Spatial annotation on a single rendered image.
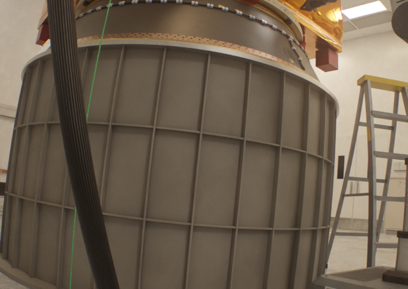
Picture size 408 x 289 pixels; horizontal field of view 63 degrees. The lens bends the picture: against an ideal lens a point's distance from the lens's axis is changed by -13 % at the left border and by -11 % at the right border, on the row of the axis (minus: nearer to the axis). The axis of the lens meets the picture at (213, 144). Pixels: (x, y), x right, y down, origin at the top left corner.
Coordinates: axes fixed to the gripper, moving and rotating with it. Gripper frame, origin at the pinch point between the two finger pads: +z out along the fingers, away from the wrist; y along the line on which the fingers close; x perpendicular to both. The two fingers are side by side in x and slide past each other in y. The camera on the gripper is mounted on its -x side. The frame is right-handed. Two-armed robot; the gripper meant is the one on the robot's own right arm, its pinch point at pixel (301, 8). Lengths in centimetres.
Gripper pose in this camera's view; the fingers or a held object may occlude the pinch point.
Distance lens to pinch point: 249.7
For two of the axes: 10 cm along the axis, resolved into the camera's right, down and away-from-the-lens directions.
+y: -7.5, -1.7, -6.4
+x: -0.9, 9.8, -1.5
